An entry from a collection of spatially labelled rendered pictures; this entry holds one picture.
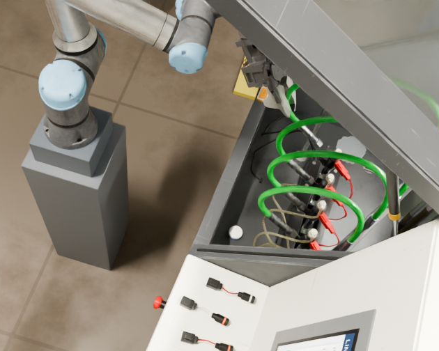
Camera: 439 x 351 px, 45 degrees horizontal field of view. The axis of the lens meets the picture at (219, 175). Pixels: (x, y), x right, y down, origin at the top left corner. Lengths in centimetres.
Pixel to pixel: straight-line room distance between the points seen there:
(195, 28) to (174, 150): 148
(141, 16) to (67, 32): 34
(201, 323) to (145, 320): 101
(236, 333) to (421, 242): 58
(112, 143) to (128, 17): 63
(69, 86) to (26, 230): 117
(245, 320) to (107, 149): 70
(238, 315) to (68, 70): 74
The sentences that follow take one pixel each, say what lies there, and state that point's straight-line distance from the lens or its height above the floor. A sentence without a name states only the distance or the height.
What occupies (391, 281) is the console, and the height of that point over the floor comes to 147.
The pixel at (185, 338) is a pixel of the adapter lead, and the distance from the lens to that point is 126.
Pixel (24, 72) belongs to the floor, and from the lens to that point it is 290.
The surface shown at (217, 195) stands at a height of 95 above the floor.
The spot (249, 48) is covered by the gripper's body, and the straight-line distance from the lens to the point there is 125.
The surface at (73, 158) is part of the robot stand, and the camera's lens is 155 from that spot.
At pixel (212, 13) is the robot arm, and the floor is 138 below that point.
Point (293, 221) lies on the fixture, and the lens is 142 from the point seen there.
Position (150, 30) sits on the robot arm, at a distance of 113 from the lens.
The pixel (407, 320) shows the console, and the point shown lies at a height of 152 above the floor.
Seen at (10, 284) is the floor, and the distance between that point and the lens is 239.
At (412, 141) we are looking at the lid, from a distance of 74.
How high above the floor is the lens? 223
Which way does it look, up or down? 61 degrees down
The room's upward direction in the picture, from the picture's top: 16 degrees clockwise
